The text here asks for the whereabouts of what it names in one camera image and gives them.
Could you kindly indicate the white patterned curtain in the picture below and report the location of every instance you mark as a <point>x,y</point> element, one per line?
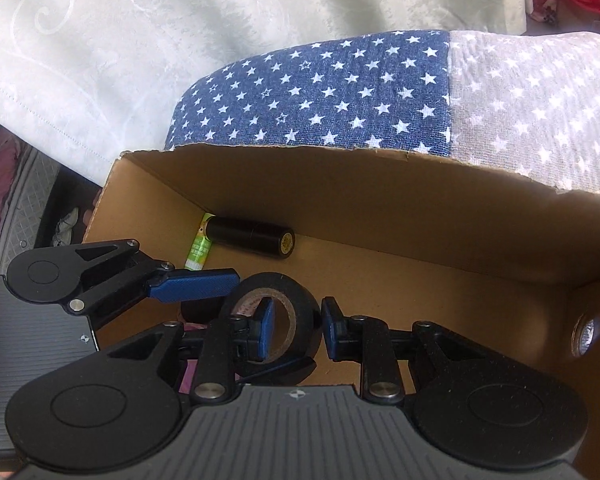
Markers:
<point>180,35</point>

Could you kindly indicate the pink plastic bowl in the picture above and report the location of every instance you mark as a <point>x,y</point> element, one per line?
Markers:
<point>186,380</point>

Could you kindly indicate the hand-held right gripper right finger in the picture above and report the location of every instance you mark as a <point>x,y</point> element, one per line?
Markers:
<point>332,332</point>

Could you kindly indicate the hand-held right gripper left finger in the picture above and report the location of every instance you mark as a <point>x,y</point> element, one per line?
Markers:
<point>266,330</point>

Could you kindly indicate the black electrical tape roll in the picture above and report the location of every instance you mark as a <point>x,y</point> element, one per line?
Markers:
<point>305,305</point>

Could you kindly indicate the green lip balm tube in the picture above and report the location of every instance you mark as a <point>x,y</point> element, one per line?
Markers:
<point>197,252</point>

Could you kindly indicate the white shoe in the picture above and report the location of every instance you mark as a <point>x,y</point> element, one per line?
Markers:
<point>69,227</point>

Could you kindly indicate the grey ribbed mat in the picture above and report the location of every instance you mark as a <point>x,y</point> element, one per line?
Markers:
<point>25,200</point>

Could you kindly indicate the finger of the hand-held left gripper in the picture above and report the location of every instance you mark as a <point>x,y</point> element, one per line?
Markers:
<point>195,285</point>

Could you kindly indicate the brown cardboard box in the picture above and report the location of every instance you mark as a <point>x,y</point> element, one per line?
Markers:
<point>405,210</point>

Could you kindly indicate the gold round compact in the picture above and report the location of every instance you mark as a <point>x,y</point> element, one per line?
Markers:
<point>585,335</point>

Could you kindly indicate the blue white star blanket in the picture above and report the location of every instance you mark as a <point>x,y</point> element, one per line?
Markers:
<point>330,95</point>

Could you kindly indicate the black lipstick tube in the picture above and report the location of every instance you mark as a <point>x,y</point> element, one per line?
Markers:
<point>250,235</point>

